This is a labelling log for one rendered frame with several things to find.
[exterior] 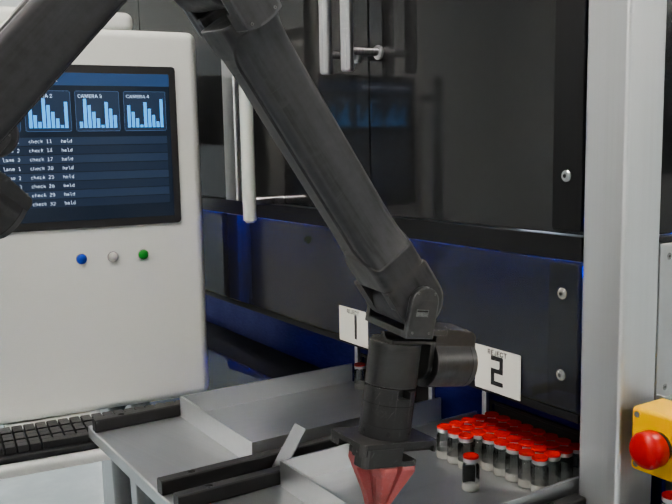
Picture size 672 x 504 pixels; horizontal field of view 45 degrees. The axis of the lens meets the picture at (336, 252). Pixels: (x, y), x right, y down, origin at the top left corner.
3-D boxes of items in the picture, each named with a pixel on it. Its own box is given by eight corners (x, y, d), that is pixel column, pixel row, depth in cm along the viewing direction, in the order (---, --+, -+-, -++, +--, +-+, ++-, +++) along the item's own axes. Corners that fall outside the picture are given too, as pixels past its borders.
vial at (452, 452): (455, 457, 115) (455, 426, 115) (466, 462, 113) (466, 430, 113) (443, 461, 114) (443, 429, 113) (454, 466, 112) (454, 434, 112)
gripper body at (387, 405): (437, 456, 90) (445, 390, 90) (361, 463, 85) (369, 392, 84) (401, 438, 96) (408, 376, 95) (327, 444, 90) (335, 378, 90)
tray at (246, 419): (351, 381, 154) (351, 363, 153) (441, 418, 132) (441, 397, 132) (180, 416, 136) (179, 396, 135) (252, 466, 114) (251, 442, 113)
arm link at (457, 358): (369, 270, 92) (414, 286, 84) (449, 276, 98) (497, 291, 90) (353, 373, 93) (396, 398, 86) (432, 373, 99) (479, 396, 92)
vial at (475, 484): (471, 484, 106) (471, 452, 106) (483, 490, 104) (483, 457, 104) (458, 488, 105) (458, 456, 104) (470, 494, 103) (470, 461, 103)
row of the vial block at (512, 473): (457, 449, 118) (457, 418, 118) (552, 492, 103) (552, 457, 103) (445, 452, 117) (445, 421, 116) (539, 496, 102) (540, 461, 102)
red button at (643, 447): (646, 457, 90) (647, 422, 90) (679, 468, 87) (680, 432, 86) (624, 464, 88) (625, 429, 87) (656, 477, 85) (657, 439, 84)
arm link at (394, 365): (360, 326, 90) (390, 335, 86) (410, 327, 94) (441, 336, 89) (353, 387, 91) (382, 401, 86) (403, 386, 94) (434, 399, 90)
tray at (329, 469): (475, 432, 125) (475, 410, 125) (615, 491, 104) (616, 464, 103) (280, 486, 107) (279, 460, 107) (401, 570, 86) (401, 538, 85)
